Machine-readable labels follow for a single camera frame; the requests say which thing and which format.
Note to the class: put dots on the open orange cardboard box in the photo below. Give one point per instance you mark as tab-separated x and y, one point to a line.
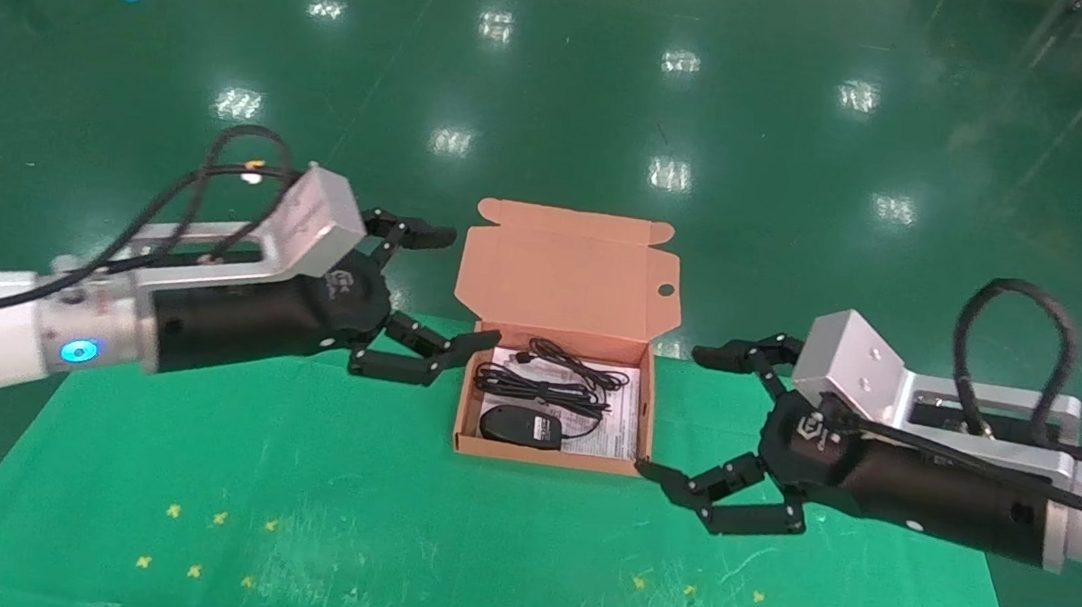
563	286

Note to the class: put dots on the white printed instruction sheet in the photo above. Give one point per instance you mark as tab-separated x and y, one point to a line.
623	435

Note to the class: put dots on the green table cloth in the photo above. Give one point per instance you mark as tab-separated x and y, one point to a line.
474	558

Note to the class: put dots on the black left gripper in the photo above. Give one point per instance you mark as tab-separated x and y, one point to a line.
268	320

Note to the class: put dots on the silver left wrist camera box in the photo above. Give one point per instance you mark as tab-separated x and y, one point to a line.
318	220

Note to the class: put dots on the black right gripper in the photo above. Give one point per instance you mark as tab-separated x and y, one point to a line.
924	490

